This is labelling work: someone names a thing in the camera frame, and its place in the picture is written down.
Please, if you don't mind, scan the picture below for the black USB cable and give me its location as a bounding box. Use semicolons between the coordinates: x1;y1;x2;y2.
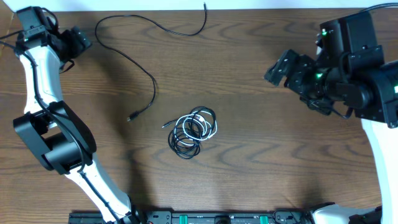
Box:
94;2;208;123

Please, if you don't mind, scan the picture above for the white USB cable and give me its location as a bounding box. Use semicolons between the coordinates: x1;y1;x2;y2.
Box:
173;112;218;146

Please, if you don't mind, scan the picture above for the thin black cable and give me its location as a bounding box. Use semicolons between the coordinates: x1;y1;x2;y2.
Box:
161;106;218;160

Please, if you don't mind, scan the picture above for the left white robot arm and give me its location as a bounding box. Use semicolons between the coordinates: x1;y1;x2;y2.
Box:
13;6;144;223

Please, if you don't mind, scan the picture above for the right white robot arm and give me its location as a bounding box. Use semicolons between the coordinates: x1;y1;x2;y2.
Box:
264;9;397;223

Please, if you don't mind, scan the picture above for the cardboard box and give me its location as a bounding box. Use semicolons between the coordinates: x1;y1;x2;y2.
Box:
0;1;15;58

